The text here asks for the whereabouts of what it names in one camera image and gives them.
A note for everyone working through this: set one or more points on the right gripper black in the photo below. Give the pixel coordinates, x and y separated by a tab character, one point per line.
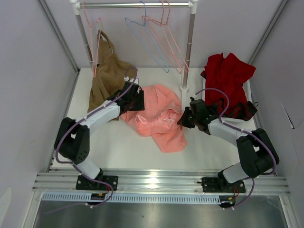
183	121

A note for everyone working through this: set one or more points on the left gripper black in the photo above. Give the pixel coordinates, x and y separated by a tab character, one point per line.
140	105

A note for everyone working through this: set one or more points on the pink skirt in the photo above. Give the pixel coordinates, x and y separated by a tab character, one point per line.
162	111

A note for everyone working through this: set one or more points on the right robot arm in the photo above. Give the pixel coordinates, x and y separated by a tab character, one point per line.
257	155

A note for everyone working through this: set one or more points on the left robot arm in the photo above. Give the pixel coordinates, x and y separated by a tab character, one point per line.
72	144

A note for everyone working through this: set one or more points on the pink hanger middle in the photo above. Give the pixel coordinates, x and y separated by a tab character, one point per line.
160	30

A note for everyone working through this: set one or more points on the pink hanger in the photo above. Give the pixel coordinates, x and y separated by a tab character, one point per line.
168	44
160	30
95	26

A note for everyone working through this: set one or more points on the pink hanger right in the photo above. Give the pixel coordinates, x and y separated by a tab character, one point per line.
168	44

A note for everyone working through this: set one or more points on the pink hanger far left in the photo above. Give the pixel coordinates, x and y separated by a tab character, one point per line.
95	26

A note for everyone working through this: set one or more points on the tan brown garment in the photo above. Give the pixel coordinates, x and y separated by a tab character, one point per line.
110	72

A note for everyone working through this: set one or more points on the red garment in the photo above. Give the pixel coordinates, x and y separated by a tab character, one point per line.
229	63

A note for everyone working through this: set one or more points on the white laundry basket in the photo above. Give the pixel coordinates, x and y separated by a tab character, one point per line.
248	95

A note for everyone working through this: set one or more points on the metal clothes rack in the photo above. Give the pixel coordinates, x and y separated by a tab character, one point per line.
192	5

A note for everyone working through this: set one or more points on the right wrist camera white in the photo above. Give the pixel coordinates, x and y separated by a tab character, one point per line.
194	98

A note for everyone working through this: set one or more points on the right black mount plate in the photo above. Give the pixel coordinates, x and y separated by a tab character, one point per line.
218	185

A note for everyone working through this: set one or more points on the blue wire hanger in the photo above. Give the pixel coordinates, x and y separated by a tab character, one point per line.
145	37

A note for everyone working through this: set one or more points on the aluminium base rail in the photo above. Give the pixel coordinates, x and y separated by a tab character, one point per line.
160	182

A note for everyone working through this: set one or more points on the white slotted cable duct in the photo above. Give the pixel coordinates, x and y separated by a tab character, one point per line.
135	198

